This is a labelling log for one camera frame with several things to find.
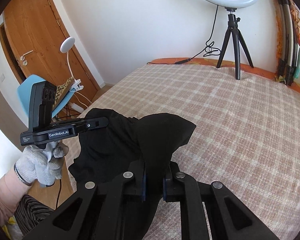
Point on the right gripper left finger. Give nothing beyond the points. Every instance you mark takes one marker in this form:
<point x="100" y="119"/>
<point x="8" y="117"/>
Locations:
<point x="140" y="178"/>

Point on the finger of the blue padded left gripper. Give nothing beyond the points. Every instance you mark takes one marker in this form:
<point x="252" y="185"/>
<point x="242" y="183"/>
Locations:
<point x="96" y="123"/>

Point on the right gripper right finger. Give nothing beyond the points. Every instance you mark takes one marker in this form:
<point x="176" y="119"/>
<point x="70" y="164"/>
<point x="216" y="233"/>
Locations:
<point x="171" y="188"/>

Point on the black pants with yellow stripes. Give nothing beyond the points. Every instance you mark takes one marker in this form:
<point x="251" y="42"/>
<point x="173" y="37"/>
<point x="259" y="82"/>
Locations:
<point x="108" y="152"/>

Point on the pink sleeved left forearm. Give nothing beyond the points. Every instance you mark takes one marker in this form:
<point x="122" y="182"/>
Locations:
<point x="12" y="190"/>

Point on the white gloved left hand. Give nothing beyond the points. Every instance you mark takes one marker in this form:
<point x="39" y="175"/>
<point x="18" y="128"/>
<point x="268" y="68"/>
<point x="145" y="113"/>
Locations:
<point x="42" y="165"/>

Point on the light blue chair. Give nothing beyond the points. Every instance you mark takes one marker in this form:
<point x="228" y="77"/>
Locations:
<point x="40" y="97"/>

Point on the striped dark trousers leg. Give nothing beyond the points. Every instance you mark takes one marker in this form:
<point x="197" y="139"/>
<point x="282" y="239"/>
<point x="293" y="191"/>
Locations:
<point x="30" y="212"/>

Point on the wooden door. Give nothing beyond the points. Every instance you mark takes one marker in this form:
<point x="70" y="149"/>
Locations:
<point x="43" y="42"/>

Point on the orange bed sheet edge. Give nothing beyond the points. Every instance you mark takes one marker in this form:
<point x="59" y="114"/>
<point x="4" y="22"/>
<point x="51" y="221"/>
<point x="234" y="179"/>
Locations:
<point x="213" y="62"/>

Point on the black mini tripod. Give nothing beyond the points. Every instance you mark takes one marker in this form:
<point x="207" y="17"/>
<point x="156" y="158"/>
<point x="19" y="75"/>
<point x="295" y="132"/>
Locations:
<point x="238" y="41"/>

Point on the folded silver tripod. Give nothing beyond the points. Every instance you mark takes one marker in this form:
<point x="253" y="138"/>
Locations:
<point x="287" y="60"/>

